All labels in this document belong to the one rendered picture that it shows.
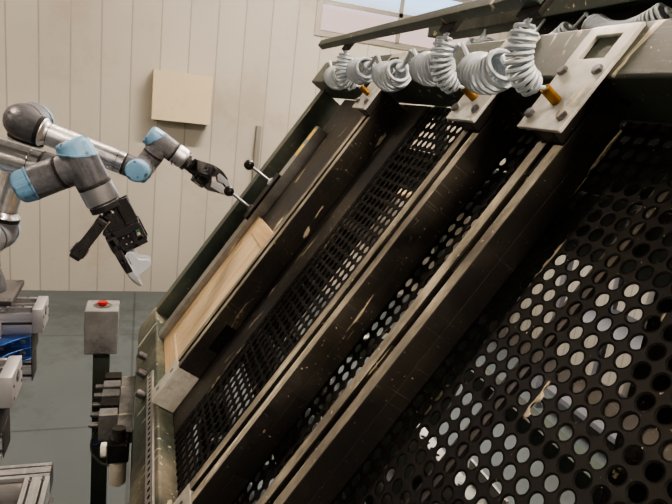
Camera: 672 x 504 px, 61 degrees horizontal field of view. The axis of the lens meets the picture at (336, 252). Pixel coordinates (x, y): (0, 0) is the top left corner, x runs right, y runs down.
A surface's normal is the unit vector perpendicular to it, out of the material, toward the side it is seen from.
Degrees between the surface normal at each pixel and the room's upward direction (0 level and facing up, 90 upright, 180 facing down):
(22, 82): 90
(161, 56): 90
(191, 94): 90
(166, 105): 90
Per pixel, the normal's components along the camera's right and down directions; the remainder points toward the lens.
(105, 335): 0.29, 0.27
